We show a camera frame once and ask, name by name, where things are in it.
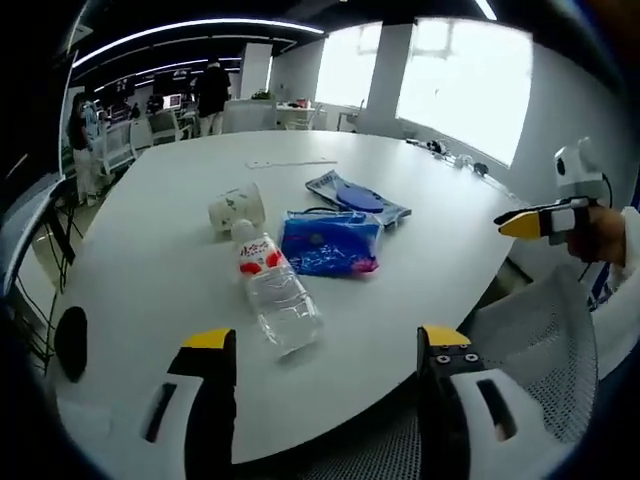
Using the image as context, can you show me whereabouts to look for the clear plastic water bottle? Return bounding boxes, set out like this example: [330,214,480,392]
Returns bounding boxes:
[230,218,324,359]

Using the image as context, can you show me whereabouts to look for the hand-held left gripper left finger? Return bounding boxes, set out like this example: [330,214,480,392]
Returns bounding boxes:
[130,328,238,480]

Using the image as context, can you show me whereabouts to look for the blue wet wipes pack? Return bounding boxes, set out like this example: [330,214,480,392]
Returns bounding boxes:
[305,169,413,226]

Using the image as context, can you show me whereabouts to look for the small items on table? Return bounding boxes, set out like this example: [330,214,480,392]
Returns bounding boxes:
[405,138,491,176]

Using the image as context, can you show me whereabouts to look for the person's right hand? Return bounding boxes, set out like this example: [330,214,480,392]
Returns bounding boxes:
[565,205,629,265]

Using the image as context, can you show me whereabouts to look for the white paper cup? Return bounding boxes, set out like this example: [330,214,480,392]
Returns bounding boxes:
[207,182,268,234]

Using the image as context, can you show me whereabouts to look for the white table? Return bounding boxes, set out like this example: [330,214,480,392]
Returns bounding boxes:
[52,129,534,464]

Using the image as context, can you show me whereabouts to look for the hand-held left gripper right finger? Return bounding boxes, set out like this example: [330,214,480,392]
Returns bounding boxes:
[416,324,535,480]

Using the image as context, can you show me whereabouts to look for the white strip on table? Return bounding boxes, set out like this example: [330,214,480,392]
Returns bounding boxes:
[243,158,339,169]

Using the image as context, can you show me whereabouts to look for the black round object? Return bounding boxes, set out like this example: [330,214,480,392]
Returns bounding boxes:
[53,305,89,384]

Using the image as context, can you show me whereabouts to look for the blue tissue pack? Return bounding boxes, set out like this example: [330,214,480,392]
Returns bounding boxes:
[279,209,385,279]

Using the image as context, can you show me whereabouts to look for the white mesh office chair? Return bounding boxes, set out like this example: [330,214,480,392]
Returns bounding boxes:
[304,263,599,480]

